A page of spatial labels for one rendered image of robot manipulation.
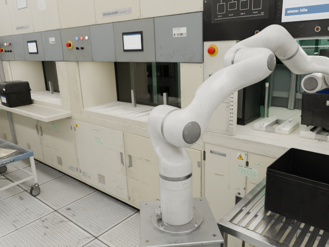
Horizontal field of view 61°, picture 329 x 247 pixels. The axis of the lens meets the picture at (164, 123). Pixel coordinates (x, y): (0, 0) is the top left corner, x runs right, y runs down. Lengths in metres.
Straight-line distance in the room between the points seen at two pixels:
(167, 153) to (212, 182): 0.90
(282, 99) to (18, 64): 3.11
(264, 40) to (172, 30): 0.76
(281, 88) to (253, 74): 1.42
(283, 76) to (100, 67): 1.63
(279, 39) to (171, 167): 0.63
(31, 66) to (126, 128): 2.17
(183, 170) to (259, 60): 0.45
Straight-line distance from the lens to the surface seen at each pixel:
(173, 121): 0.86
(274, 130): 1.76
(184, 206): 1.02
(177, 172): 0.95
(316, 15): 1.44
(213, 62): 1.64
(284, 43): 1.21
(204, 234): 1.03
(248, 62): 1.02
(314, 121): 1.69
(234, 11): 1.58
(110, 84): 2.87
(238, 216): 1.14
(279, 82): 2.45
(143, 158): 2.17
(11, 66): 4.01
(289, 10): 1.47
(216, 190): 1.85
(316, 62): 1.36
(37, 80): 4.14
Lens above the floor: 1.39
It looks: 16 degrees down
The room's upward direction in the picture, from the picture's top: 2 degrees counter-clockwise
